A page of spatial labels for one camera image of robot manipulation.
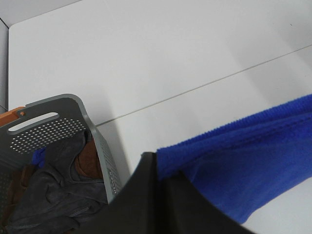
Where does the orange basket handle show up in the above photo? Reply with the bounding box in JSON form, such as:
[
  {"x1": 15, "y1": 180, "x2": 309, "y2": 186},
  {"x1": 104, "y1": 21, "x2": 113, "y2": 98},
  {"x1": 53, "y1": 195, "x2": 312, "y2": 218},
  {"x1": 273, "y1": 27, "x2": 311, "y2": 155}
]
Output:
[{"x1": 0, "y1": 106, "x2": 25, "y2": 127}]

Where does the grey perforated plastic basket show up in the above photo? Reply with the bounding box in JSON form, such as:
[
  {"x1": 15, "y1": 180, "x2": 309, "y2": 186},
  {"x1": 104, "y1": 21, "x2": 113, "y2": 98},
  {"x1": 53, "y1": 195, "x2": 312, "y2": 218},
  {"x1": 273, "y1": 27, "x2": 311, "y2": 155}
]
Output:
[{"x1": 0, "y1": 93, "x2": 123, "y2": 215}]

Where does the grey microfibre towel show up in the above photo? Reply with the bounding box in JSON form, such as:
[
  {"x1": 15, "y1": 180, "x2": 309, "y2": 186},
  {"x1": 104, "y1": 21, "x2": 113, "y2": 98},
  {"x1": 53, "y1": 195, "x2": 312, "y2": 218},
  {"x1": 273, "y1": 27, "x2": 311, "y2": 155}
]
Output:
[{"x1": 0, "y1": 130, "x2": 108, "y2": 234}]

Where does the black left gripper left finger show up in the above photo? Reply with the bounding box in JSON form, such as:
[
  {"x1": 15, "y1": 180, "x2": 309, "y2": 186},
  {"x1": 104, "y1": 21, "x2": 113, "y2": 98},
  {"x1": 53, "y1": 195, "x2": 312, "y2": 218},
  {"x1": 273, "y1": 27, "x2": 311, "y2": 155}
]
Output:
[{"x1": 74, "y1": 152, "x2": 157, "y2": 234}]

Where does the brown microfibre towel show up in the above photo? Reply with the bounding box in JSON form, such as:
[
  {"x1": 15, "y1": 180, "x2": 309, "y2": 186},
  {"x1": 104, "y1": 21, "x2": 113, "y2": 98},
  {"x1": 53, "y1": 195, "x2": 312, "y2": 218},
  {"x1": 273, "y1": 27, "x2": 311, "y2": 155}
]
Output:
[{"x1": 3, "y1": 140, "x2": 103, "y2": 216}]

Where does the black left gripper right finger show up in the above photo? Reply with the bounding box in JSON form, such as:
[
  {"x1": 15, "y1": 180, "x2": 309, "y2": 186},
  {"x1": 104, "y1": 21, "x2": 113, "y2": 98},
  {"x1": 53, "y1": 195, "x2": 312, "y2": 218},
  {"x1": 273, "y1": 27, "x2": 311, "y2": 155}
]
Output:
[{"x1": 162, "y1": 174, "x2": 252, "y2": 234}]

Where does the blue microfibre towel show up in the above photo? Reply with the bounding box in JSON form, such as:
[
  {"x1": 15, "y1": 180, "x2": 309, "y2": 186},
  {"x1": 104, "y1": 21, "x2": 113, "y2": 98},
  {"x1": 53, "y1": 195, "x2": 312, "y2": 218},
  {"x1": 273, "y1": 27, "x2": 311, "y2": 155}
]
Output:
[{"x1": 156, "y1": 95, "x2": 312, "y2": 223}]

